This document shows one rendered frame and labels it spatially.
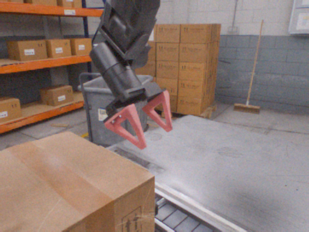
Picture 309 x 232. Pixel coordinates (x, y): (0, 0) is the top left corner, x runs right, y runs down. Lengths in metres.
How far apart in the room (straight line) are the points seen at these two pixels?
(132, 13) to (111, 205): 0.29
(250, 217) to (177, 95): 3.08
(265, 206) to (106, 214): 0.62
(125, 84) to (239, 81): 4.59
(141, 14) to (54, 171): 0.31
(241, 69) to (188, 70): 1.52
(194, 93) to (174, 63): 0.52
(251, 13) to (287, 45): 0.78
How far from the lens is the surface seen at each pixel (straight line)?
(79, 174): 0.48
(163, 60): 3.80
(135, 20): 0.42
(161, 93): 0.51
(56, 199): 0.43
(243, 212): 0.88
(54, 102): 4.22
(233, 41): 4.96
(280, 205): 0.95
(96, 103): 2.61
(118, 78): 0.47
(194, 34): 3.62
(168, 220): 0.73
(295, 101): 4.93
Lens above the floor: 1.37
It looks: 20 degrees down
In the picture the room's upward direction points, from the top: straight up
